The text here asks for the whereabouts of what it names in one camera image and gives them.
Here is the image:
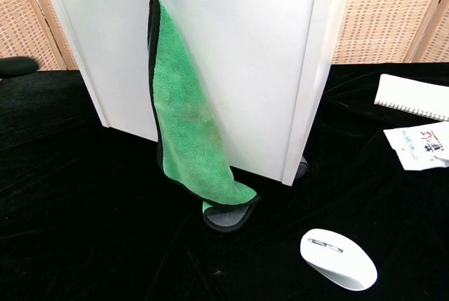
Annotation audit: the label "green cloth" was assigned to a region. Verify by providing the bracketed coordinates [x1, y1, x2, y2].
[146, 0, 262, 234]

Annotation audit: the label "white cabinet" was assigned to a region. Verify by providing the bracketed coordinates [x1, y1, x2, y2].
[34, 0, 358, 187]

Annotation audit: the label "black velvet tablecloth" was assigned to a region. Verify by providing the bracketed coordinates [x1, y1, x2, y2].
[0, 62, 449, 301]

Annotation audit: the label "white computer mouse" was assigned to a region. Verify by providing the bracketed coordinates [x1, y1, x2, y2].
[300, 228, 379, 292]

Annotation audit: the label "white spiral notebook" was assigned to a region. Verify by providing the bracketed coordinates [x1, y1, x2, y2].
[373, 73, 449, 122]

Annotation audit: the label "white snack bag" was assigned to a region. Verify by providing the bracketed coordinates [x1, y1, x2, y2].
[383, 121, 449, 171]

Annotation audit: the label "woven rattan folding screen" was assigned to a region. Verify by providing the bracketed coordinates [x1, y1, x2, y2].
[0, 0, 79, 71]
[329, 0, 449, 66]

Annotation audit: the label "black rounded cushion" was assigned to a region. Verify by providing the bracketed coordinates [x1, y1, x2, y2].
[0, 56, 40, 79]

